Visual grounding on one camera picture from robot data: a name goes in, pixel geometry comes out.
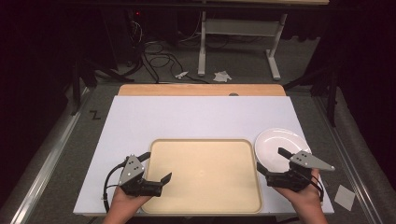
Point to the grey round table cap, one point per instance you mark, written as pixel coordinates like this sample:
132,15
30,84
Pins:
233,94

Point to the person's left hand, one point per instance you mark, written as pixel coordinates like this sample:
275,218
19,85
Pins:
126,202

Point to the white round plate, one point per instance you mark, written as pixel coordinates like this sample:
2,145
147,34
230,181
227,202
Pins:
274,143

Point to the black tape mark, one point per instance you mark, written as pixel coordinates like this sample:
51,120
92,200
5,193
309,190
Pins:
95,115

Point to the person's right hand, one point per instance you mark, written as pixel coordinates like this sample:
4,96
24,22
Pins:
306,199

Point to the flat grey paper sheet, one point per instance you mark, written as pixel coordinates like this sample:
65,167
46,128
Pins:
344,197

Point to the small white paper scrap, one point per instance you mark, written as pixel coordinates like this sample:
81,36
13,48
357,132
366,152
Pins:
181,74

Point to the crumpled white paper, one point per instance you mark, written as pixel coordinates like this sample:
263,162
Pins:
222,76

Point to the aluminium floor rail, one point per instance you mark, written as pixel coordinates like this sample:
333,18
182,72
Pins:
348,155
46,161

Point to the black tripod stand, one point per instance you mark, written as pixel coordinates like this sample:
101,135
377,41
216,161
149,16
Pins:
84,74
330,90

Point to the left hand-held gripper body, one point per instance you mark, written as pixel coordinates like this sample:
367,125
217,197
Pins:
132,171

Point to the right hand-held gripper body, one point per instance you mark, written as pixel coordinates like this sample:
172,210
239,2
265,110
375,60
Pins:
303,161

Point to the white metal desk frame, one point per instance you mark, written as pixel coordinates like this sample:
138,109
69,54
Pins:
239,27

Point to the wooden table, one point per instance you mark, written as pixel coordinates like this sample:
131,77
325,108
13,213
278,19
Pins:
186,89

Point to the white table board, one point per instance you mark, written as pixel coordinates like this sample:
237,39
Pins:
186,118

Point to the beige plastic tray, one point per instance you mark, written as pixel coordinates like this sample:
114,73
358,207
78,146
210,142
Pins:
202,174

